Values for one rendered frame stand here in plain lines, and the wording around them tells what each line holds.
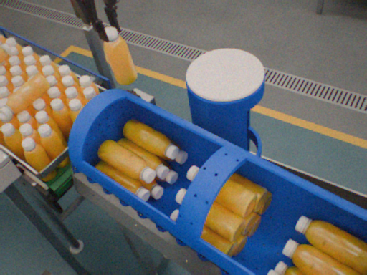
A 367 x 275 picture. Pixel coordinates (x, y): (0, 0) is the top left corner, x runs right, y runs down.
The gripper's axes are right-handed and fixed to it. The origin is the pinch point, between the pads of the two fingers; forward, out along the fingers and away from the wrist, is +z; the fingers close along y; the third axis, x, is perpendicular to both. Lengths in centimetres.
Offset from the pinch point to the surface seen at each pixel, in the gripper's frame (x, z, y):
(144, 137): -15.5, 26.8, -11.4
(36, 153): 15.0, 34.1, -32.9
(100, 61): 43, 52, 16
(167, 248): -34, 49, -30
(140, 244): -7, 98, -29
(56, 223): 38, 106, -45
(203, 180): -43.1, 13.8, -17.2
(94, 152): -2.4, 32.6, -22.1
